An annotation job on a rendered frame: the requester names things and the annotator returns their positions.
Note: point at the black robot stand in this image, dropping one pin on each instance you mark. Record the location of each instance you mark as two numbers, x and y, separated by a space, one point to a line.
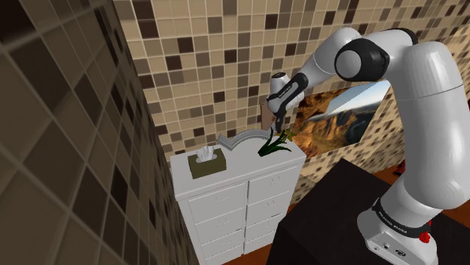
323 220

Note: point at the white chest of drawers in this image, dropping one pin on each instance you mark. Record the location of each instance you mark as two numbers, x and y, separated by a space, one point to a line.
235 205

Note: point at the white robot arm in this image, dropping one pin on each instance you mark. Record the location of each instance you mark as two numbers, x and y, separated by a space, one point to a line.
429 121

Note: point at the olive tissue box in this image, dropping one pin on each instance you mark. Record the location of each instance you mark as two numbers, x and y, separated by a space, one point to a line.
207 165

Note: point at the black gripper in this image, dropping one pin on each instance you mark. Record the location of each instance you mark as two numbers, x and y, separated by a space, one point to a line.
279 123

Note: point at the grey curved arch piece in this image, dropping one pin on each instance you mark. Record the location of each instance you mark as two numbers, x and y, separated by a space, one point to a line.
242 137

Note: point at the landscape wall picture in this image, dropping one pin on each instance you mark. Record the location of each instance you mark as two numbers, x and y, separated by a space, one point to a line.
334 121

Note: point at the green leafy plant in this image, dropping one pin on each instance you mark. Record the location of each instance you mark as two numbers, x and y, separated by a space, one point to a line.
273 146

